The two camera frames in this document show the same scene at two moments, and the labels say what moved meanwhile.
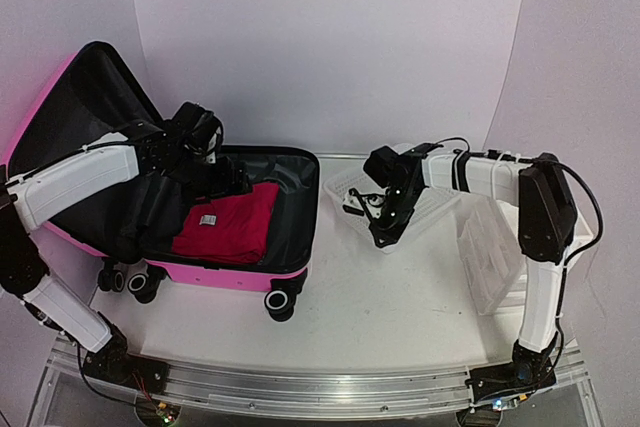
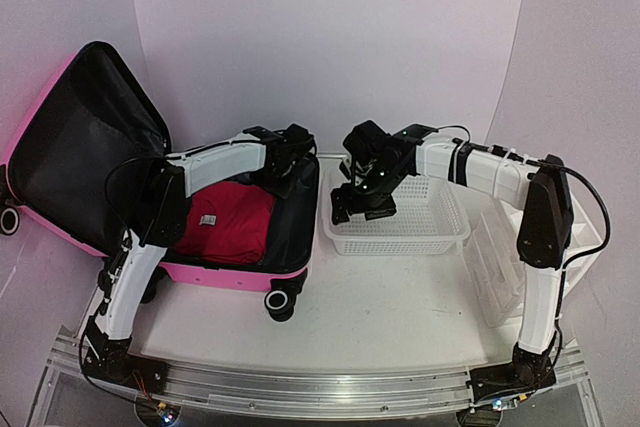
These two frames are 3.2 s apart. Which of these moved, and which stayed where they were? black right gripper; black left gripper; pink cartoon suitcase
Moved: black left gripper; black right gripper
Stayed: pink cartoon suitcase
